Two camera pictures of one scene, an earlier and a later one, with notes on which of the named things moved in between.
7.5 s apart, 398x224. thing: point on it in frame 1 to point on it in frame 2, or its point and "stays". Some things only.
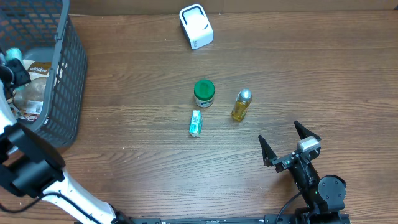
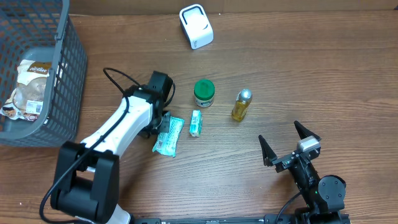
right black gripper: x=271 y=158 stays
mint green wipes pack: x=13 y=53 to x=166 y=142
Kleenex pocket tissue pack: x=195 y=122 stays
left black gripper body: x=17 y=74 to x=160 y=121
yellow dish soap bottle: x=243 y=100 stays
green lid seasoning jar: x=204 y=93 stays
